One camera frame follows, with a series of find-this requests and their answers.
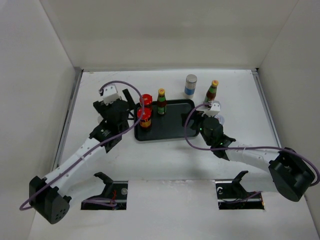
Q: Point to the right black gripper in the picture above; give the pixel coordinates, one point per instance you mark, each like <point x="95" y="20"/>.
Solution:
<point x="196" y="116"/>

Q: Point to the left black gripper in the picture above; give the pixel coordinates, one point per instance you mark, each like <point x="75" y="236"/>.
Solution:
<point x="102" y="108"/>

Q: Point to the yellow-cap sauce bottle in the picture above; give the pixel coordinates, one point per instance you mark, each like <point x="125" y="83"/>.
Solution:
<point x="161" y="102"/>
<point x="212" y="92"/>

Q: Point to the red-lid chili jar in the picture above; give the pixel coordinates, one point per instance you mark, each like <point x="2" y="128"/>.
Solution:
<point x="147" y="101"/>
<point x="145" y="118"/>

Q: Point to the red-lid chili jar front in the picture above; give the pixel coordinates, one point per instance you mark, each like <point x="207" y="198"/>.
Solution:
<point x="145" y="118"/>

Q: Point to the blue-label pepper jar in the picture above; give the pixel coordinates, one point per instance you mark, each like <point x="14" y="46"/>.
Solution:
<point x="190" y="86"/>

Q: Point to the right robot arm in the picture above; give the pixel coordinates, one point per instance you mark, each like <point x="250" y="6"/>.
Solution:
<point x="291" y="173"/>

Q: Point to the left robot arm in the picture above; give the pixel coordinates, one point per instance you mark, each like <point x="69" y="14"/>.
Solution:
<point x="50" y="195"/>

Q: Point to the small white sauce cup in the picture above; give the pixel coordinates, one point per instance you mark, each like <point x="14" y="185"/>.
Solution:
<point x="220" y="119"/>

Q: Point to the black plastic tray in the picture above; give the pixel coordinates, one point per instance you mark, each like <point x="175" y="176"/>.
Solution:
<point x="168" y="126"/>

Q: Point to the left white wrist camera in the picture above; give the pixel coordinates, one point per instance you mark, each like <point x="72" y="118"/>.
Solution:
<point x="109" y="94"/>

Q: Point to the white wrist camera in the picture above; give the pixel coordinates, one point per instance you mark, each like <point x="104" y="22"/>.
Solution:
<point x="109" y="94"/>
<point x="212" y="108"/>

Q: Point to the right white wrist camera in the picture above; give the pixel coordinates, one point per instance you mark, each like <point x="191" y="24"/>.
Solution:
<point x="212" y="108"/>

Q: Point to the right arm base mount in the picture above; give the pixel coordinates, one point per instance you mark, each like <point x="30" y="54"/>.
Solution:
<point x="231" y="195"/>

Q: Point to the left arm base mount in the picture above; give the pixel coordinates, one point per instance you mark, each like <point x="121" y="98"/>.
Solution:
<point x="112" y="198"/>

